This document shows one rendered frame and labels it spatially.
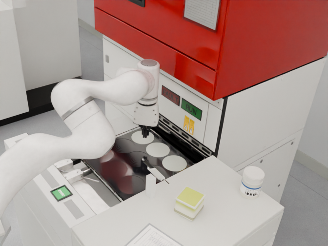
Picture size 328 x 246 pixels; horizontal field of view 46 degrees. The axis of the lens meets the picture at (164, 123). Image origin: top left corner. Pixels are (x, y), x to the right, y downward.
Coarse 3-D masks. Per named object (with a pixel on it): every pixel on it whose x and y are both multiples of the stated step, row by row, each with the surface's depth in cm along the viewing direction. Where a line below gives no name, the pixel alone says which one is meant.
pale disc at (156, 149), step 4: (152, 144) 165; (156, 144) 165; (160, 144) 165; (164, 144) 166; (148, 148) 163; (152, 148) 163; (156, 148) 163; (160, 148) 163; (164, 148) 163; (168, 148) 163; (148, 152) 160; (152, 152) 161; (156, 152) 161; (160, 152) 161; (164, 152) 161; (168, 152) 161; (156, 156) 159; (160, 156) 159
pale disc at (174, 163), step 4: (168, 156) 159; (172, 156) 159; (176, 156) 159; (164, 160) 157; (168, 160) 157; (172, 160) 157; (176, 160) 157; (180, 160) 157; (184, 160) 158; (164, 164) 155; (168, 164) 155; (172, 164) 155; (176, 164) 155; (180, 164) 155; (184, 164) 155; (168, 168) 153; (172, 168) 153; (176, 168) 153; (180, 168) 153
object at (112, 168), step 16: (128, 144) 164; (144, 144) 165; (96, 160) 154; (112, 160) 155; (128, 160) 156; (160, 160) 157; (112, 176) 147; (128, 176) 148; (144, 176) 148; (128, 192) 140
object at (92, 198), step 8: (72, 168) 152; (72, 184) 145; (80, 184) 145; (88, 184) 145; (80, 192) 141; (88, 192) 142; (88, 200) 138; (96, 200) 139; (96, 208) 135; (104, 208) 136
